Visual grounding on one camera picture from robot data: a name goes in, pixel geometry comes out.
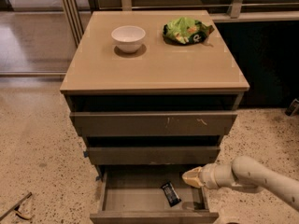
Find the grey drawer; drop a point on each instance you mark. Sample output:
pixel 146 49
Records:
pixel 162 123
pixel 132 194
pixel 152 155

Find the grey top drawer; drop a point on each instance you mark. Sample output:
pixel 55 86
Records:
pixel 162 123

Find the floor tool with handle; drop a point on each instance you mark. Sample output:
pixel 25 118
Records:
pixel 15 208

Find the grey bottom drawer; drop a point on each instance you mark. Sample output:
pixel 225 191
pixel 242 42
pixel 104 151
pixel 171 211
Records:
pixel 132 194

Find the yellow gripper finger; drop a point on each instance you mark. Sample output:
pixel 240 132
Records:
pixel 192 174
pixel 194 182

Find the green chip bag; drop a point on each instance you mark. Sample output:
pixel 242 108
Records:
pixel 187 31

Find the dark object on floor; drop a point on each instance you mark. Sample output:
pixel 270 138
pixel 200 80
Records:
pixel 293 108

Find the grey middle drawer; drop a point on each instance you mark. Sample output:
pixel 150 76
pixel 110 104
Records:
pixel 152 155

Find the white ceramic bowl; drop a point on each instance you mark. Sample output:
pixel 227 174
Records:
pixel 128 38

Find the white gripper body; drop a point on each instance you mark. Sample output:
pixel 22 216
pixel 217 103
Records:
pixel 207 175

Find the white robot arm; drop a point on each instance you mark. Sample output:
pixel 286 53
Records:
pixel 244 174

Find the grey drawer cabinet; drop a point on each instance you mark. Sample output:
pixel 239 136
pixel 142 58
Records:
pixel 158 77

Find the metal window frame post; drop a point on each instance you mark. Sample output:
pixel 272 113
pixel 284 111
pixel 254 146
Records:
pixel 71 12

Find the dark rxbar blueberry bar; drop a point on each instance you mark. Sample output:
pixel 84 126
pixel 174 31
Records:
pixel 170 194

